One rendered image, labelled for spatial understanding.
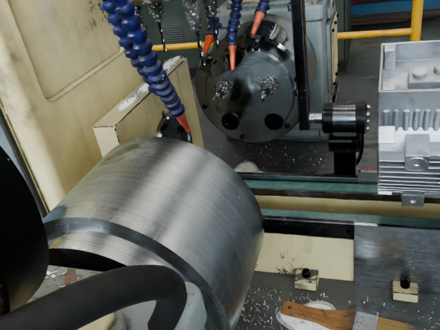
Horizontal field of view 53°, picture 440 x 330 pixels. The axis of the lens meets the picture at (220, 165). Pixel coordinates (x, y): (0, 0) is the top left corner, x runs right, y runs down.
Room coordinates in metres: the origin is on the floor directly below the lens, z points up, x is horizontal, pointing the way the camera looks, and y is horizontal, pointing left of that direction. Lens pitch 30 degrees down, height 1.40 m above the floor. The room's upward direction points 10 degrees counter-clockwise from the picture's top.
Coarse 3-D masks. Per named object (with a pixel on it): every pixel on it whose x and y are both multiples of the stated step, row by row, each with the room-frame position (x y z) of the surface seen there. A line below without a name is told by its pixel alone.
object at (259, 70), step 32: (256, 32) 0.90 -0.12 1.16; (288, 32) 0.94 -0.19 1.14; (224, 64) 0.90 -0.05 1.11; (256, 64) 0.88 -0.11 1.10; (288, 64) 0.85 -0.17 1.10; (224, 96) 0.88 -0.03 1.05; (256, 96) 0.88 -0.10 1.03; (288, 96) 0.85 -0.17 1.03; (224, 128) 0.92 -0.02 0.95; (256, 128) 0.88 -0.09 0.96; (288, 128) 0.86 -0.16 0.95
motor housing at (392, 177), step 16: (400, 128) 0.52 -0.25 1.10; (432, 128) 0.51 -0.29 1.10; (384, 144) 0.52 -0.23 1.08; (400, 144) 0.51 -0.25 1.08; (432, 144) 0.50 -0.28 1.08; (384, 160) 0.51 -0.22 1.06; (400, 160) 0.50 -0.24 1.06; (432, 160) 0.48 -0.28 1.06; (384, 176) 0.51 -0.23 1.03; (400, 176) 0.50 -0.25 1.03; (416, 176) 0.49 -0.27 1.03; (432, 176) 0.49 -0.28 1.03; (432, 192) 0.50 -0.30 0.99
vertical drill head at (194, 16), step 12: (132, 0) 0.64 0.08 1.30; (144, 0) 0.63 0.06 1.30; (156, 0) 0.63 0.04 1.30; (168, 0) 0.63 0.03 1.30; (192, 0) 0.64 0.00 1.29; (204, 0) 0.72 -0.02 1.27; (216, 0) 0.72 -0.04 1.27; (156, 12) 0.75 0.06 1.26; (192, 12) 0.64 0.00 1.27; (216, 12) 0.72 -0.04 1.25; (192, 24) 0.65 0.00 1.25; (216, 36) 0.72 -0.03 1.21
